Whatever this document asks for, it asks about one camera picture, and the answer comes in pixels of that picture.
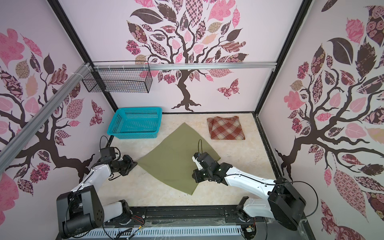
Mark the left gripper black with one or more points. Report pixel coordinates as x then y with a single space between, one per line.
131 164

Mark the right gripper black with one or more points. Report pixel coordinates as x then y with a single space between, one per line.
197 177

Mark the olive green skirt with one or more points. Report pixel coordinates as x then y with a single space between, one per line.
171 161

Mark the red plaid skirt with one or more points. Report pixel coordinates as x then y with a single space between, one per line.
225 128

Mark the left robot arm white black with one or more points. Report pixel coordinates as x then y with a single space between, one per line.
80 210

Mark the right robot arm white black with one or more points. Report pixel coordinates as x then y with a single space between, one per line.
277 199

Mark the teal plastic basket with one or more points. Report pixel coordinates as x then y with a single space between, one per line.
136 123

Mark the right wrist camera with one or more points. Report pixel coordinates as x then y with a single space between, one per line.
195 160

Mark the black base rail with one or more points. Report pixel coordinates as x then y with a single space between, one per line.
258 228

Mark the white slotted cable duct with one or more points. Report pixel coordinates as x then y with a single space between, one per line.
161 233

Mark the black wire basket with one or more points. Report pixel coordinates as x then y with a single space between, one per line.
119 77

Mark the aluminium rail left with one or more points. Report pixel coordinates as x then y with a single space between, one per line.
12 149

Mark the aluminium rail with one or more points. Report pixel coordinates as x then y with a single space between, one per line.
12 149
198 66

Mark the aluminium rail back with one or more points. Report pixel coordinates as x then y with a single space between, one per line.
198 66

